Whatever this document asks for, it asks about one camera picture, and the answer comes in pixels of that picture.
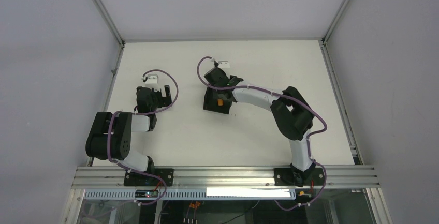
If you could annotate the aluminium front rail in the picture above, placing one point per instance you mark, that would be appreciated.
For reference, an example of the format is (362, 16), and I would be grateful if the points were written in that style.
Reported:
(336, 177)

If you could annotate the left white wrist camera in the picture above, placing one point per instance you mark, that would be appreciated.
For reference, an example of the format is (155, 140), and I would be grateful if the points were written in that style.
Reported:
(151, 82)

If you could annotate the aluminium frame post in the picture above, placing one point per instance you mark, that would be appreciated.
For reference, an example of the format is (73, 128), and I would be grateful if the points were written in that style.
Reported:
(324, 47)
(105, 15)

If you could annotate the small electronics board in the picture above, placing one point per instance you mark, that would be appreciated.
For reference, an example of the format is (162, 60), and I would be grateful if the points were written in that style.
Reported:
(146, 194)

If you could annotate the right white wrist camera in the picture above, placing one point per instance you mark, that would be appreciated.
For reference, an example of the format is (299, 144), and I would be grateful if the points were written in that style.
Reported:
(221, 64)

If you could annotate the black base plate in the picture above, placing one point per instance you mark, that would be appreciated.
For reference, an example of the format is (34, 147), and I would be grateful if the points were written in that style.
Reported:
(133, 179)
(295, 177)

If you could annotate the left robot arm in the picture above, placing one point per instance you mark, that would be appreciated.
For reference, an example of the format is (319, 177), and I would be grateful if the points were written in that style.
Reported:
(110, 135)

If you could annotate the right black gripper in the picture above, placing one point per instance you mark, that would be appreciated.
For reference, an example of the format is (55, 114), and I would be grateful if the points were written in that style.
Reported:
(215, 96)

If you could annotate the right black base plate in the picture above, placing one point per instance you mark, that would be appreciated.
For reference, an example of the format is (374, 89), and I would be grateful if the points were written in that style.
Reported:
(295, 177)

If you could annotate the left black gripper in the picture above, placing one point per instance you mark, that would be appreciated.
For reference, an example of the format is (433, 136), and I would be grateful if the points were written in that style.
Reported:
(162, 98)

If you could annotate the white slotted cable duct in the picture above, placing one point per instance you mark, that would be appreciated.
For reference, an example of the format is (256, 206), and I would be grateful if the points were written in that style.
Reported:
(211, 193)

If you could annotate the right aluminium frame post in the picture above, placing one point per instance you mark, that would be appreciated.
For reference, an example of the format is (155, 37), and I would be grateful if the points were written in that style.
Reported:
(324, 47)

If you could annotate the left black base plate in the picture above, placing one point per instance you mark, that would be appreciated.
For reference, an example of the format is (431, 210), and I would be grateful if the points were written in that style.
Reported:
(133, 179)

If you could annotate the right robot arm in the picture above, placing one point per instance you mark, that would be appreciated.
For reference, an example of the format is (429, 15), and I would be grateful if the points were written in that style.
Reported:
(292, 118)

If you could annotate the left aluminium frame post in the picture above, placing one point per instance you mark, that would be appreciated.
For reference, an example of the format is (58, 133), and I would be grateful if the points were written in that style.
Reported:
(105, 15)

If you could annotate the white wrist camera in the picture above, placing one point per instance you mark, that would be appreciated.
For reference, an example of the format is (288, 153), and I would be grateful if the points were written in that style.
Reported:
(221, 64)
(151, 82)

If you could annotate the black plastic bin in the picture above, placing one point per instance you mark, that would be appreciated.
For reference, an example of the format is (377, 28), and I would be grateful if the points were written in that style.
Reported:
(214, 107)

